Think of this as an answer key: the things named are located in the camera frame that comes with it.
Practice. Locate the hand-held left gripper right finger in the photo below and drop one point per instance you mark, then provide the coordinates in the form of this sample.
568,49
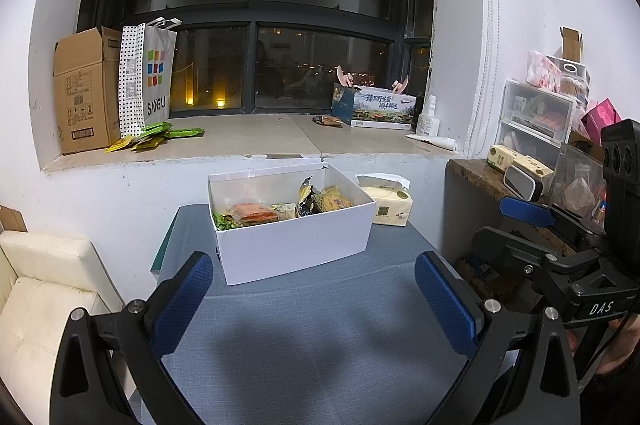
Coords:
445,305

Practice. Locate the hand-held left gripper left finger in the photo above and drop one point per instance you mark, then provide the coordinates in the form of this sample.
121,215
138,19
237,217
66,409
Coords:
181,305

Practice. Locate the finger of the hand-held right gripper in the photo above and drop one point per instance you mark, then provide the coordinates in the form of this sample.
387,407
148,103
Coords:
525,210
510,245

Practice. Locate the green snack packet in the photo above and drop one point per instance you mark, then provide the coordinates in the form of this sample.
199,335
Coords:
222,221

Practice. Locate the clear packet with orange food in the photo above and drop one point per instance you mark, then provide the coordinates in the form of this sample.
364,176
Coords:
252,212

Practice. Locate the white cardboard box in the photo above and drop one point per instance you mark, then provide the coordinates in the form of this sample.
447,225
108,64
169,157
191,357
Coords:
295,245

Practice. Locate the white snack packet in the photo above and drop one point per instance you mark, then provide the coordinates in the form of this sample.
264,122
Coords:
285,210

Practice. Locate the brown yellow snack packet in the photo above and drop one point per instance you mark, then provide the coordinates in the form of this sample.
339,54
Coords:
335,199

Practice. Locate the black yellow snack packet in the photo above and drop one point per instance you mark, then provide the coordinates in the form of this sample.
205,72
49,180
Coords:
307,197

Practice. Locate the person's right hand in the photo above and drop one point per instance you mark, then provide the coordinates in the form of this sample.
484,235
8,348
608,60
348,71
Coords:
625,347

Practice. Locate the clear plastic storage box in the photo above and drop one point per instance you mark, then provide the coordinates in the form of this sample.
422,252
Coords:
577,185

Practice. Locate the small yellow tissue pack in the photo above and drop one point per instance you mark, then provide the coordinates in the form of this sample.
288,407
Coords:
537,165
502,156

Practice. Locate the brown stone side counter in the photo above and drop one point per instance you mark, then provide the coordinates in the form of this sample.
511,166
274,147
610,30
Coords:
475,177

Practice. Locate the pink box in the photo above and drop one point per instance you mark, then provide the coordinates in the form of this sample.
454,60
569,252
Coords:
600,117

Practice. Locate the clear plastic drawer unit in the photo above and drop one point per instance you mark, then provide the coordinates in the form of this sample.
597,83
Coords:
532,120

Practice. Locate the white tube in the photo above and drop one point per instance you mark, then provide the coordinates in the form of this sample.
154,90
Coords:
432,141

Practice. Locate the grey blue tablecloth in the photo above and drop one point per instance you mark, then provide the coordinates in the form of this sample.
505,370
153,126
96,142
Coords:
310,335

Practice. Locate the white plastic bottle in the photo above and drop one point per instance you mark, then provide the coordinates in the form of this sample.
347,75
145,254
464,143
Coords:
427,120

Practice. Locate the pink floral pouch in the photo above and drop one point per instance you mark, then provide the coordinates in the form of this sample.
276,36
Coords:
542,72

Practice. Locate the white cushioned seat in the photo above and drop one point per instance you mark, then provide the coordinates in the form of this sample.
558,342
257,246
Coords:
35,305

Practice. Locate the small open cardboard box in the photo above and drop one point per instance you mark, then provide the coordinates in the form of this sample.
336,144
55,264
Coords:
571,45

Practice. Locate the pile of green packets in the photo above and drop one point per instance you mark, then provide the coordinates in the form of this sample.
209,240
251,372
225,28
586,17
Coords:
150,137

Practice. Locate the landscape printed gift box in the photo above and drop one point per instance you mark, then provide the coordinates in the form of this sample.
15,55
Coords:
385,110

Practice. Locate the brown cardboard piece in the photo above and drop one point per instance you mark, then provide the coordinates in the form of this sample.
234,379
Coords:
11,219

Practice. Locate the brown cardboard box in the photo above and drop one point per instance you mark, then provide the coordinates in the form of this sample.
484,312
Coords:
85,100

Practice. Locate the white shopping bag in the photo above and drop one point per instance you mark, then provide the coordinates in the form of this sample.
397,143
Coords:
150,80

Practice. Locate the dark window frame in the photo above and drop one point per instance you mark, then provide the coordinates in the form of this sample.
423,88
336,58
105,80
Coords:
260,12

